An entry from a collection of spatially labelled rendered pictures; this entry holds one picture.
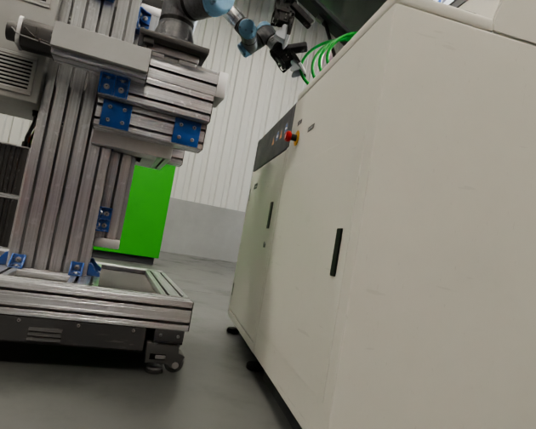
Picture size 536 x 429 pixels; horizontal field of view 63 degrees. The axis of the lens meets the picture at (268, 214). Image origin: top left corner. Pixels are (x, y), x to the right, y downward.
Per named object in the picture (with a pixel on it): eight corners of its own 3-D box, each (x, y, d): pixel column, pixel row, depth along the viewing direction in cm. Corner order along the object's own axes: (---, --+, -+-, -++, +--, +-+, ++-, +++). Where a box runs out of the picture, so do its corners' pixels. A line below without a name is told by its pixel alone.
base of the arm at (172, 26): (151, 34, 139) (156, 5, 140) (147, 51, 154) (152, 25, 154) (197, 48, 144) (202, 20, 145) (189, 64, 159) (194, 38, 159)
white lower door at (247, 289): (228, 308, 213) (252, 172, 218) (232, 308, 214) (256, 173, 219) (251, 341, 150) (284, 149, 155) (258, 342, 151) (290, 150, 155)
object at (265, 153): (253, 171, 217) (259, 140, 218) (262, 173, 218) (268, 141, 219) (285, 148, 156) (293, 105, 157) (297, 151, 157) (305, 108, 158)
